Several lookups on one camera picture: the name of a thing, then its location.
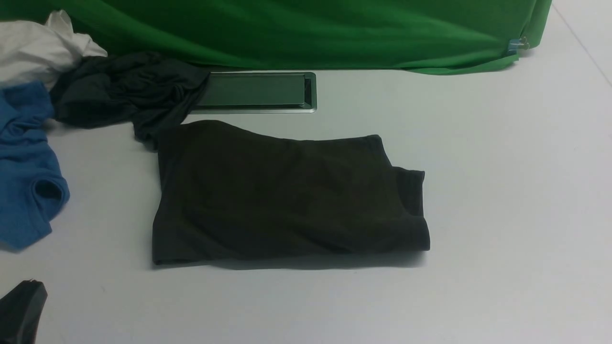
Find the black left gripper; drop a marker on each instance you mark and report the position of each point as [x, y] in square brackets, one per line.
[20, 311]

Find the dark gray long-sleeved shirt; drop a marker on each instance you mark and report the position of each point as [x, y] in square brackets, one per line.
[229, 193]

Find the blue crumpled garment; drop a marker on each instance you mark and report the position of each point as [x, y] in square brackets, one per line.
[32, 189]

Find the dark teal crumpled garment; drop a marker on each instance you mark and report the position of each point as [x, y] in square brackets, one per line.
[153, 92]

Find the white crumpled garment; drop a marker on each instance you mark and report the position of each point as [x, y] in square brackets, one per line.
[30, 51]

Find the green backdrop cloth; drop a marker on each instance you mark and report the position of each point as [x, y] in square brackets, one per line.
[432, 37]

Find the blue binder clip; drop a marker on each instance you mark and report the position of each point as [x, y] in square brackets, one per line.
[516, 45]

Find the metal table cable hatch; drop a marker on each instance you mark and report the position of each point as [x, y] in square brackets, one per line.
[259, 92]

